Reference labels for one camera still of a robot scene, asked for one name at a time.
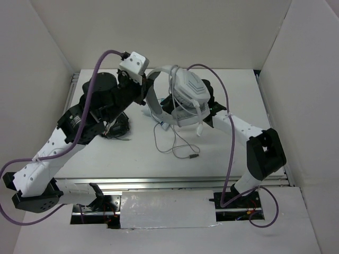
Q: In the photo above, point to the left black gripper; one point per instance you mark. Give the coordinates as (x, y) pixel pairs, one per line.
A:
(140, 89)

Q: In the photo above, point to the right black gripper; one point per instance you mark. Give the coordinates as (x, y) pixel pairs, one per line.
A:
(167, 106)

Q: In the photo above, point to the white gaming headphones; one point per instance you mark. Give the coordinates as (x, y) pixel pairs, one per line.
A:
(189, 97)

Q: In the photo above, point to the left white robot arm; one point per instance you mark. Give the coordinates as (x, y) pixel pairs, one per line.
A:
(35, 186)

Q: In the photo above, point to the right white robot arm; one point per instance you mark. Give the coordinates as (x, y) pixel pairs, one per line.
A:
(264, 151)

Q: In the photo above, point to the teal cat-ear headphones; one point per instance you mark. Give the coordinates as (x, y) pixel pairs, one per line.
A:
(147, 112)

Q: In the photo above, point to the black headphones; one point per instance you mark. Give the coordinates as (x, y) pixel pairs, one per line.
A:
(118, 128)

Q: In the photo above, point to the silver foil sheet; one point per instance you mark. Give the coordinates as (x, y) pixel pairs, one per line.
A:
(167, 209)

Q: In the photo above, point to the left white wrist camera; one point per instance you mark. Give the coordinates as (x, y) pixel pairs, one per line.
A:
(134, 65)

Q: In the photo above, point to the aluminium rail frame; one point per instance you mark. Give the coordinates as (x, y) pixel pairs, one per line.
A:
(135, 164)

